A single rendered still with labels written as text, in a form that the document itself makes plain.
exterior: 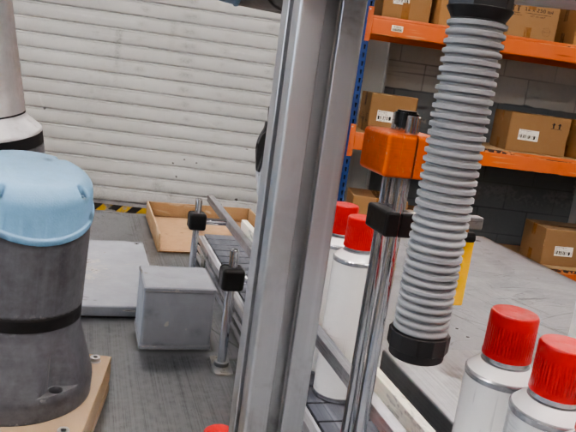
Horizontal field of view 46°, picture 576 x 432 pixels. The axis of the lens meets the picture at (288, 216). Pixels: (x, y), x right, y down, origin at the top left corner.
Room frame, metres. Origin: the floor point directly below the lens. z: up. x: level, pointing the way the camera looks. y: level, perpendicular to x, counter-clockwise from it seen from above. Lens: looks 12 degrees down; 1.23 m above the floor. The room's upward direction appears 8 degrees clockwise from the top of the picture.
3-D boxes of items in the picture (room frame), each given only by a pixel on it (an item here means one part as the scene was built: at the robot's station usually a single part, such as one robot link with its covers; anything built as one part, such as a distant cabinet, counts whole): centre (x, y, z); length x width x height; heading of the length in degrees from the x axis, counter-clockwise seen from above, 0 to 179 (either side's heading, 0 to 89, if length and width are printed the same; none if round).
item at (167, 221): (1.50, 0.18, 0.85); 0.30 x 0.26 x 0.04; 18
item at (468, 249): (0.50, -0.13, 1.09); 0.03 x 0.01 x 0.06; 108
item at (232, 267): (0.84, 0.04, 0.91); 0.07 x 0.03 x 0.16; 108
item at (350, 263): (0.70, -0.08, 0.98); 0.05 x 0.05 x 0.20
